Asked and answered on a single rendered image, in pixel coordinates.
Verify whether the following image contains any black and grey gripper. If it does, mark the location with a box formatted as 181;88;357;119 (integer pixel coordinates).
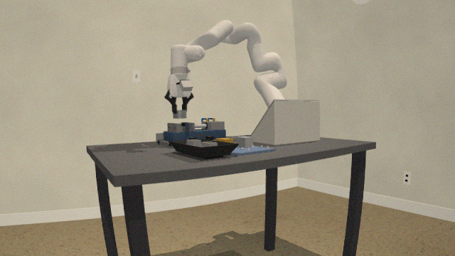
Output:
164;73;194;114

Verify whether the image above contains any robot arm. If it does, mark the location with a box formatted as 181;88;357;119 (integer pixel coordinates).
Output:
171;20;287;107

